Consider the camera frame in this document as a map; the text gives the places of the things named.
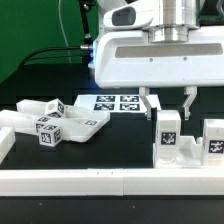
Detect white left rail block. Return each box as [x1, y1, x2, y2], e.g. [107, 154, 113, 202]
[0, 127, 15, 164]

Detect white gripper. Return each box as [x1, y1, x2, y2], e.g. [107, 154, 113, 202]
[95, 27, 224, 120]

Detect black cables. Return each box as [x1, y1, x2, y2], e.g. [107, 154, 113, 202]
[20, 0, 94, 67]

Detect grey thin cable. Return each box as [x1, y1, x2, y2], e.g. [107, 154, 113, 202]
[58, 0, 73, 64]

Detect white marker sheet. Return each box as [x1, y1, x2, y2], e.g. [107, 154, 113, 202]
[73, 94, 163, 114]

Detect white chair seat part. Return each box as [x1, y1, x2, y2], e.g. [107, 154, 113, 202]
[151, 134, 208, 169]

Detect white chair back long part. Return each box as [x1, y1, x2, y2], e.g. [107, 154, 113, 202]
[0, 109, 54, 134]

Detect white flat chair panel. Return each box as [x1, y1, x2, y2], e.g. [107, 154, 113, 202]
[60, 105, 110, 143]

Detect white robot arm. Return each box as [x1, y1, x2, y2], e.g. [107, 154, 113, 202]
[81, 0, 224, 116]

